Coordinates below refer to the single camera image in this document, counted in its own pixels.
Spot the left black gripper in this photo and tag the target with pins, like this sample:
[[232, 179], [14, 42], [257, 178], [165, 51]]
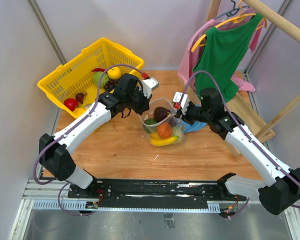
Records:
[[145, 105]]

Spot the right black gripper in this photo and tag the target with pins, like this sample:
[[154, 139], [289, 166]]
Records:
[[185, 117]]

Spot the dark red toy grapes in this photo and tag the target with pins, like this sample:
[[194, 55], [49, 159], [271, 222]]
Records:
[[171, 121]]

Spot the white toy garlic bulb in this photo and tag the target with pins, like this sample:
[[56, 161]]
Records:
[[178, 132]]

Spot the dark purple toy fruit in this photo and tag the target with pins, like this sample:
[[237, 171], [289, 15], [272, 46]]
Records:
[[160, 113]]

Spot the rough orange toy tangerine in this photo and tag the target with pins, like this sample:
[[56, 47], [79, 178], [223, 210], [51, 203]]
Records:
[[164, 130]]

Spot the yellow green toy mango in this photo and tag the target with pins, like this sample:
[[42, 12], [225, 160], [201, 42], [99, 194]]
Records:
[[149, 121]]

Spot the clear dotted zip top bag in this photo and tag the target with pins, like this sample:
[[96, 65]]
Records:
[[159, 102]]

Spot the yellow toy banana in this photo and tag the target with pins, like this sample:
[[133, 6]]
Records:
[[158, 142]]

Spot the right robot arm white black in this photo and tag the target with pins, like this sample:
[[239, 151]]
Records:
[[280, 184]]

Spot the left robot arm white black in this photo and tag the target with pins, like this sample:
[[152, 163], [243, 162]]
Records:
[[56, 151]]

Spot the blue cartoon print cloth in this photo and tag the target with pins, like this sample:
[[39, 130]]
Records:
[[195, 127]]

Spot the dark toy grapes bunch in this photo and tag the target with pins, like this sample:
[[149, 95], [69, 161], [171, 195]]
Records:
[[110, 85]]

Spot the yellow toy apple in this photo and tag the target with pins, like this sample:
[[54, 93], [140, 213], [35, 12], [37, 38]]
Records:
[[114, 73]]

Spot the red toy chili pepper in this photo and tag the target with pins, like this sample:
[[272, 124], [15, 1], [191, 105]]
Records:
[[98, 70]]

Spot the dark red toy fig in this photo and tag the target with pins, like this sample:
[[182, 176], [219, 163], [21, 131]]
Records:
[[80, 97]]

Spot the yellow toy bell pepper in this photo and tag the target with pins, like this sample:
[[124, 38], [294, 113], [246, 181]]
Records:
[[79, 111]]

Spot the yellow plastic shopping basket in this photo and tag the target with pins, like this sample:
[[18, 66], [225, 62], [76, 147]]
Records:
[[76, 77]]

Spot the red toy apple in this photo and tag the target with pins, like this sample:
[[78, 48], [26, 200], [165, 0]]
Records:
[[71, 104]]

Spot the pink shirt on hanger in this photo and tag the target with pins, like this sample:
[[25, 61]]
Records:
[[190, 59]]

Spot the yellow clothes hanger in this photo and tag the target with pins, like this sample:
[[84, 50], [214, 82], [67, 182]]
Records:
[[201, 42]]

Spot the green shirt on hanger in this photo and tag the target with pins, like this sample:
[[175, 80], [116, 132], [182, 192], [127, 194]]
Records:
[[222, 54]]

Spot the grey clothes hanger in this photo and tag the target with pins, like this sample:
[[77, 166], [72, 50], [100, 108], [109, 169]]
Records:
[[236, 9]]

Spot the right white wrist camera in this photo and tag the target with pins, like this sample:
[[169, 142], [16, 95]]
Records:
[[181, 101]]

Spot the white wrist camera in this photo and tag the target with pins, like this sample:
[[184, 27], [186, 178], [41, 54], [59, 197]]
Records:
[[148, 86], [181, 101]]

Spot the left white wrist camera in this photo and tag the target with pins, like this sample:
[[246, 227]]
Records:
[[148, 86]]

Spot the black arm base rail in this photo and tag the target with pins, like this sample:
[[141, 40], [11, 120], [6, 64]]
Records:
[[153, 194]]

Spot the wooden clothes rack frame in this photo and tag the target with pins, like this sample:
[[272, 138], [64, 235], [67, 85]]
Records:
[[265, 79]]

